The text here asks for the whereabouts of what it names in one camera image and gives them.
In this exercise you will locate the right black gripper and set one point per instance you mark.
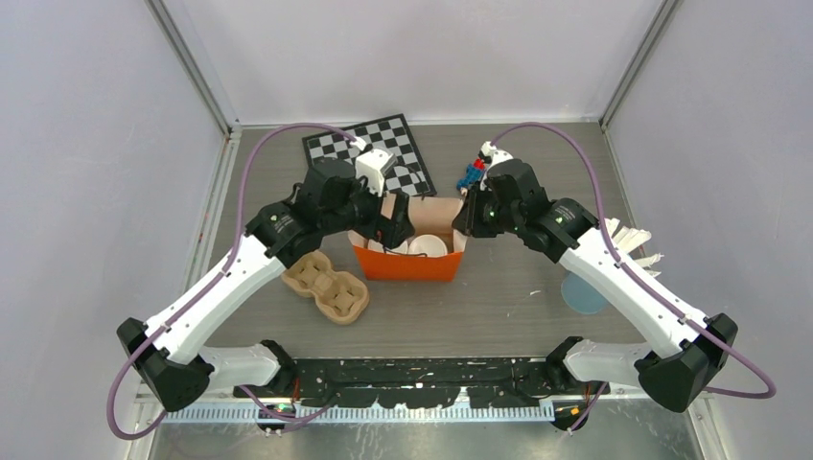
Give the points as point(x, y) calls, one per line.
point(469, 217)

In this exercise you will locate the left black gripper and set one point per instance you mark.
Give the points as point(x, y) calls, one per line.
point(392, 230)

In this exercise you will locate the orange paper bag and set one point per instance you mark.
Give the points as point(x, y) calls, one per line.
point(429, 215)

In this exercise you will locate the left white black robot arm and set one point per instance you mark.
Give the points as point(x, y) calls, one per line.
point(168, 351)

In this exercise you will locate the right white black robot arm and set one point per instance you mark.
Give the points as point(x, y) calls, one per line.
point(673, 364)

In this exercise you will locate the black white chessboard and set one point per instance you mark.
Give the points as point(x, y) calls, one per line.
point(391, 133)

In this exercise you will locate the brown pulp cup carrier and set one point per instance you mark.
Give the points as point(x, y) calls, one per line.
point(338, 295)

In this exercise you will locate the blue straw holder cup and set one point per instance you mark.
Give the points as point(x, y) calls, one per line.
point(581, 297)

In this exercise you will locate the white paper-wrapped straws bundle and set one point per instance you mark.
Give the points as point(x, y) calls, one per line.
point(630, 241)

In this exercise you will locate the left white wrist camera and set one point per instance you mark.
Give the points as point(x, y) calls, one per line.
point(372, 164)

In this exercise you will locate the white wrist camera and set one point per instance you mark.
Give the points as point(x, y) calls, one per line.
point(372, 164)
point(491, 156)

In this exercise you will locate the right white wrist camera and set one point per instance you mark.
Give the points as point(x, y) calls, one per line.
point(491, 156)

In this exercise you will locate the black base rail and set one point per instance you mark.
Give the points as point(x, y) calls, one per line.
point(487, 382)

